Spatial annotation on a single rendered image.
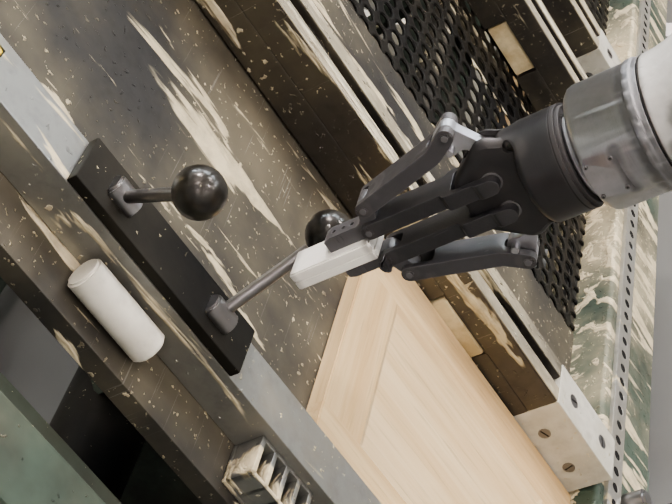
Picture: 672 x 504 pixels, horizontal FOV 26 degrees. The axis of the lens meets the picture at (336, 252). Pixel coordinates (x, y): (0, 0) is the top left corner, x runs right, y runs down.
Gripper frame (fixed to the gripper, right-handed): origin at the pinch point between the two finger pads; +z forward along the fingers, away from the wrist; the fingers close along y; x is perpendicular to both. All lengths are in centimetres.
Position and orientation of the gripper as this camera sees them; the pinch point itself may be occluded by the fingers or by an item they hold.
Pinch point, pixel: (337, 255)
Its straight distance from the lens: 106.2
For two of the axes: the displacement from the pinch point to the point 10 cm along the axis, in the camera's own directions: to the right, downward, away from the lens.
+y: 5.4, 7.3, 4.2
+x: 2.0, -6.0, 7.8
